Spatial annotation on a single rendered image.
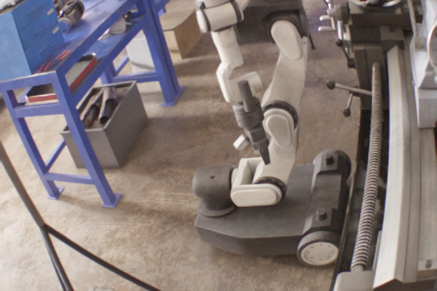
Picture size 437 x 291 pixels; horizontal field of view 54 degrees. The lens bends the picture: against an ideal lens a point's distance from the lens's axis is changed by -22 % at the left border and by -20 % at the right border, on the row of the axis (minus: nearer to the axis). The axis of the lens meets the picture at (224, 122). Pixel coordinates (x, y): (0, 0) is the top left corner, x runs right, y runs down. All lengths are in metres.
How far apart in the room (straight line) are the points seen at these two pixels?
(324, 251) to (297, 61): 0.77
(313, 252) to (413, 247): 1.04
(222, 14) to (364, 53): 0.59
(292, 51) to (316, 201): 0.70
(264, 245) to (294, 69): 0.74
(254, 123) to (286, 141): 0.21
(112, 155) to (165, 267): 0.93
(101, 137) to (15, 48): 0.88
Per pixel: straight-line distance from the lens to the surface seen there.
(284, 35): 1.66
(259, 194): 2.05
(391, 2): 1.91
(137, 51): 3.76
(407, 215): 1.09
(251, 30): 1.69
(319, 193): 2.14
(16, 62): 2.51
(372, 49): 1.86
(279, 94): 1.81
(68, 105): 2.42
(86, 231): 2.67
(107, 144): 2.92
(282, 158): 1.97
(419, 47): 1.31
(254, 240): 2.07
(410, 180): 1.19
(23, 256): 2.77
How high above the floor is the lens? 1.63
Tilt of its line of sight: 32 degrees down
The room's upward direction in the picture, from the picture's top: 16 degrees counter-clockwise
